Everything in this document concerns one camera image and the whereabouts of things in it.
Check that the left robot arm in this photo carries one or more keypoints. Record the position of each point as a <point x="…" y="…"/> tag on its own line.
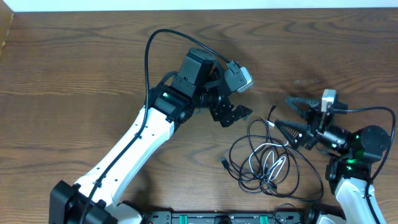
<point x="201" y="83"/>

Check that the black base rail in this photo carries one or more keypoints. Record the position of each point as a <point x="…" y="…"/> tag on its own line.
<point x="284" y="214"/>

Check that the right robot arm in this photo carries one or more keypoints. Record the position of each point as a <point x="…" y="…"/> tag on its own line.
<point x="352" y="155"/>

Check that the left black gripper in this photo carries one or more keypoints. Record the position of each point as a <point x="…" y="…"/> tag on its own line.
<point x="221" y="112"/>

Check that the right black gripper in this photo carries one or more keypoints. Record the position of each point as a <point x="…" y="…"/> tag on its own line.
<point x="308" y="131"/>

